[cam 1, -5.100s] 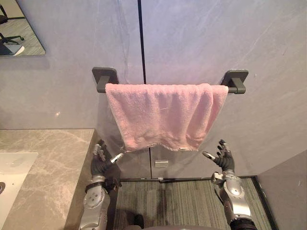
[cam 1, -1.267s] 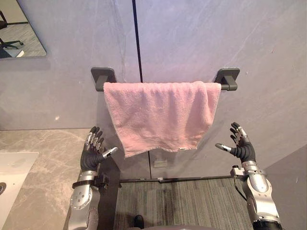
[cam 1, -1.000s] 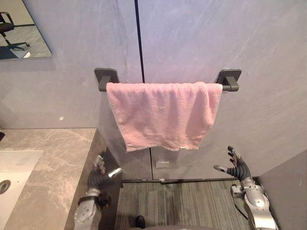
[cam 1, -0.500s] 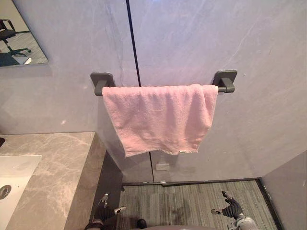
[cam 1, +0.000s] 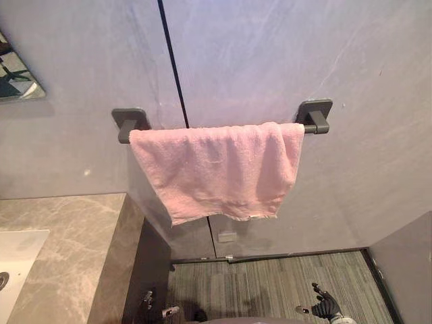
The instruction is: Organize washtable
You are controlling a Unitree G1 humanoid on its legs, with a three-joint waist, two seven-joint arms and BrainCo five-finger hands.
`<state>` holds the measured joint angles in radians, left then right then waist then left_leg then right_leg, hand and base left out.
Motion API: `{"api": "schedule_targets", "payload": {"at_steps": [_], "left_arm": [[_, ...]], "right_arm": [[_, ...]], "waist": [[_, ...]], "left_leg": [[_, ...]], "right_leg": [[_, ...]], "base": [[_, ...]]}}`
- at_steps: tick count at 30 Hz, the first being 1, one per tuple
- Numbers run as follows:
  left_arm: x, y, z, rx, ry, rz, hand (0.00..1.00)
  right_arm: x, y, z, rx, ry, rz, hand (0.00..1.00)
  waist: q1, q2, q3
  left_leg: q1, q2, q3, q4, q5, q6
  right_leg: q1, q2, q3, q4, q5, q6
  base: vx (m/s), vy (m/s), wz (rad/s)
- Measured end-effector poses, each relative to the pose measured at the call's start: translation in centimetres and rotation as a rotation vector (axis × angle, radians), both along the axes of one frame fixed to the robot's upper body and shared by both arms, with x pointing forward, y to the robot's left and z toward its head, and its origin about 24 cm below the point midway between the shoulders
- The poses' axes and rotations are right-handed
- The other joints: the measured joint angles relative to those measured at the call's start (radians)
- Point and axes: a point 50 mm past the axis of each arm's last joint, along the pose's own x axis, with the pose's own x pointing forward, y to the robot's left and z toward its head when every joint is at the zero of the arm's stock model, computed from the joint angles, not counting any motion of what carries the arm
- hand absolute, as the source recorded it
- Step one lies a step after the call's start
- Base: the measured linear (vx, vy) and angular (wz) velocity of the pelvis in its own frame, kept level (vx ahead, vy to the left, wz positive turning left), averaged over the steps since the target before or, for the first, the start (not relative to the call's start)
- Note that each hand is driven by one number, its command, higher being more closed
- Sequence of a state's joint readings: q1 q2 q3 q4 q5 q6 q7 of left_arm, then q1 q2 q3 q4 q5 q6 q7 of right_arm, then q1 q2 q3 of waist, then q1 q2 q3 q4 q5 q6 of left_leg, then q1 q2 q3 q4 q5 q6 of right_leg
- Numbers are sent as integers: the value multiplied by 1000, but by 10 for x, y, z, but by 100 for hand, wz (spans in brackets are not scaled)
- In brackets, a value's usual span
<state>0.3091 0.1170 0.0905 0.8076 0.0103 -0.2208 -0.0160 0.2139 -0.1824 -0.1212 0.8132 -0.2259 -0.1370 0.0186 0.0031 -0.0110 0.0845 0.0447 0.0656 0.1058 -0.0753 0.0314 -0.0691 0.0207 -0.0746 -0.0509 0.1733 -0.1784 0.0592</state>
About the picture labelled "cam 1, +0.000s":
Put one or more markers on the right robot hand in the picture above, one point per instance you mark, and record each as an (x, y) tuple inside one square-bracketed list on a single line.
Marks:
[(324, 305)]

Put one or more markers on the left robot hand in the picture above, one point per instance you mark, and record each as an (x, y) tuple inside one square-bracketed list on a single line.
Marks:
[(158, 305)]

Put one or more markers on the marble vanity counter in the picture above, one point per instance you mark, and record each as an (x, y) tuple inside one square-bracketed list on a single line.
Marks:
[(81, 256)]

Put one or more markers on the white sink basin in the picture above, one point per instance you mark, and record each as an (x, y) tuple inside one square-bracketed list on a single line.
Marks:
[(17, 266)]

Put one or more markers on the pink towel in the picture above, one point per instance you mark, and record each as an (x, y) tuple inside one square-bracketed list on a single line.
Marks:
[(216, 168)]

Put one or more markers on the chrome sink drain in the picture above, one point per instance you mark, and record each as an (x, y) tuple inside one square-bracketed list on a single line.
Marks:
[(2, 279)]

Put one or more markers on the dark grey towel bar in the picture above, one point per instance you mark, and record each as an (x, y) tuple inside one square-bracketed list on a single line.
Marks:
[(315, 118)]

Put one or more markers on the white wall socket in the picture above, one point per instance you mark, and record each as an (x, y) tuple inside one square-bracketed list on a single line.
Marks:
[(227, 236)]

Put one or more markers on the wall mirror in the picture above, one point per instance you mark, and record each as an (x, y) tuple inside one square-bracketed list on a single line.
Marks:
[(15, 76)]

